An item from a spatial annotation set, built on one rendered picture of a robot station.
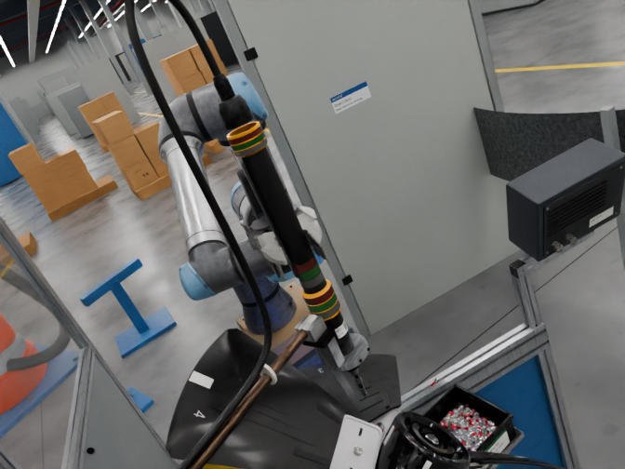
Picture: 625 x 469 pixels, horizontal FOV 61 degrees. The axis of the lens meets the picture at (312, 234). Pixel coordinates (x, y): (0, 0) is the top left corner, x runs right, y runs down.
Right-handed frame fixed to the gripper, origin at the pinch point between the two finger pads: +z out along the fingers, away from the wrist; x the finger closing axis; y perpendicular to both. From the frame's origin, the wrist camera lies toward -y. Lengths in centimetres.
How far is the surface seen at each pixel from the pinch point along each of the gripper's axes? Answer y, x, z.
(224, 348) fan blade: 14.4, 15.5, -10.8
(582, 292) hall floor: 155, -138, -127
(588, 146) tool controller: 31, -80, -40
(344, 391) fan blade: 38.1, 1.3, -16.5
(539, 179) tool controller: 32, -64, -38
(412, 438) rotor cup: 29.9, -2.1, 8.3
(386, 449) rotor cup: 31.9, 1.5, 5.8
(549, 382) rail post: 89, -52, -37
